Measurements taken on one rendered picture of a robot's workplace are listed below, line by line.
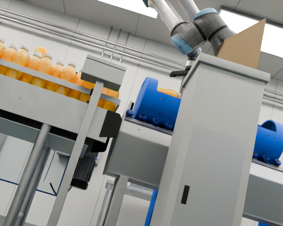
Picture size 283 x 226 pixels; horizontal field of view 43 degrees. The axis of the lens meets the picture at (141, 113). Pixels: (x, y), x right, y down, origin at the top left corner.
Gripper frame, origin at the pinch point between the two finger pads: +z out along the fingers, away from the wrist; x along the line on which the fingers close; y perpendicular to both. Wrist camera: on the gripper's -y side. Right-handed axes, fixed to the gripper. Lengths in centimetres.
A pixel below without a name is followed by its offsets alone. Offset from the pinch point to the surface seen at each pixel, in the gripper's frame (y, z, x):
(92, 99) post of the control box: -49, 29, -31
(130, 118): -26.8, 25.9, -10.9
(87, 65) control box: -56, 15, -34
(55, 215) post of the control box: -48, 84, -31
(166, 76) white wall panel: 49, -166, 324
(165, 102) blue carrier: -11.1, 11.8, -14.0
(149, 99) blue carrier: -19.6, 13.3, -13.7
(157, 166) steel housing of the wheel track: -5.4, 46.5, -10.2
